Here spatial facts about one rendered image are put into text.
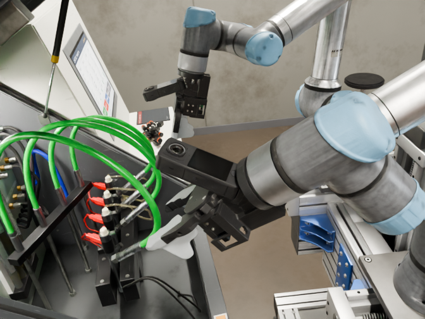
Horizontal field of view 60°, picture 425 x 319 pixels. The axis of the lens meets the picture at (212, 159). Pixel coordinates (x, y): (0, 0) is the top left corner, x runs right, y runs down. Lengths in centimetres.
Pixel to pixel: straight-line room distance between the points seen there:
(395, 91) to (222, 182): 27
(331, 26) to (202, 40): 41
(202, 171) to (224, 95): 317
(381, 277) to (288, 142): 57
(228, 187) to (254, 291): 176
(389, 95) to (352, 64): 327
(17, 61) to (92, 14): 237
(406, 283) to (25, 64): 107
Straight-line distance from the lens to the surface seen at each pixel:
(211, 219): 51
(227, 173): 47
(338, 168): 40
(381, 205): 46
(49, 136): 74
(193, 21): 94
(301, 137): 40
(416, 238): 82
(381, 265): 95
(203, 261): 105
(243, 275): 227
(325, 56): 120
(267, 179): 42
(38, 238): 104
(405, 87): 58
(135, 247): 82
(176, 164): 46
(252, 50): 87
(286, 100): 375
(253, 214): 49
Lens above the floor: 170
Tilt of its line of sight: 31 degrees down
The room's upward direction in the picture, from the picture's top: 6 degrees counter-clockwise
